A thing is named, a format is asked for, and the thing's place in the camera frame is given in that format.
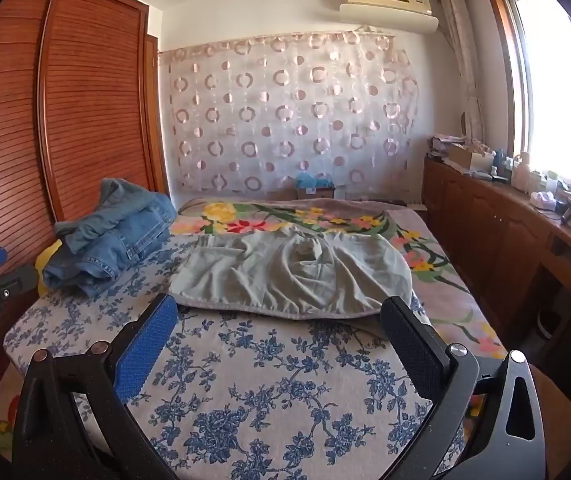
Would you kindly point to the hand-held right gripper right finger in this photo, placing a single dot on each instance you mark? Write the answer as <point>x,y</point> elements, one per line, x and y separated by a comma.
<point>413,350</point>

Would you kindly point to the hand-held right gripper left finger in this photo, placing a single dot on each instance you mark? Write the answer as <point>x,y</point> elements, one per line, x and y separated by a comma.
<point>145,350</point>

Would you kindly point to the grey-green pants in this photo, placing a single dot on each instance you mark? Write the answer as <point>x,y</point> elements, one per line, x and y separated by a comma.
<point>275,275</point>

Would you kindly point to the yellow cloth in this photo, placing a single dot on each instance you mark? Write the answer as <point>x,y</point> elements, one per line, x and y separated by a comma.
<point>45,265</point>

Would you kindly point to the blue denim jeans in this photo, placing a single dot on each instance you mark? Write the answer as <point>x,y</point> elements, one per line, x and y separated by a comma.
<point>115,235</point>

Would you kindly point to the long wooden cabinet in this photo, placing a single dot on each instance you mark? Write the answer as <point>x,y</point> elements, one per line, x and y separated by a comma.
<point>490,240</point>

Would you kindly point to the blue floral bedsheet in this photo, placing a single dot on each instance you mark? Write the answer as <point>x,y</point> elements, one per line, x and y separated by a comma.
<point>275,385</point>

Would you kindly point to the small waste bin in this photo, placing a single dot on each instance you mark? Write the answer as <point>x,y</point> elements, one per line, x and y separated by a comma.
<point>548,325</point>

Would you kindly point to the wooden slatted wardrobe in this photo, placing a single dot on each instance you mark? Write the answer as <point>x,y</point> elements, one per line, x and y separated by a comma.
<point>65,110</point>

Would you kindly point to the cardboard box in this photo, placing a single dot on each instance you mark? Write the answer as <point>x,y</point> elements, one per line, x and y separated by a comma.
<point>318,193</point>

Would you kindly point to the colourful floral blanket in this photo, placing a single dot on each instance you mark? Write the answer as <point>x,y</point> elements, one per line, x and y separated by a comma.
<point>275,217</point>

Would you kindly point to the white tissue box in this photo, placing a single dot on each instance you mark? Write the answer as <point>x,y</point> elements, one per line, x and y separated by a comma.
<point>544,201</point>

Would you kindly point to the blue bottle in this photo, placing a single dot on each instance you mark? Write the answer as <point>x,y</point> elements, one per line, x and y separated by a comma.
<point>500,162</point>

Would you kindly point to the white plastic jug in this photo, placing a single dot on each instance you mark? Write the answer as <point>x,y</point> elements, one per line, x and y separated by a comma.
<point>520,172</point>

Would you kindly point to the sheer curtain with circles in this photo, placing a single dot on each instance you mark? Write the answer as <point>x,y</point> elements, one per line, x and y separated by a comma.
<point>285,120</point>

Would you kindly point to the white tied window curtain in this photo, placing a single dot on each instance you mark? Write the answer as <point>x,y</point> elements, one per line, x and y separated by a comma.
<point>463,60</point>

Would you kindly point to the window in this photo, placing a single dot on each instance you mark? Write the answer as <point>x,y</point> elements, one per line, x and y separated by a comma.
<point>555,85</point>

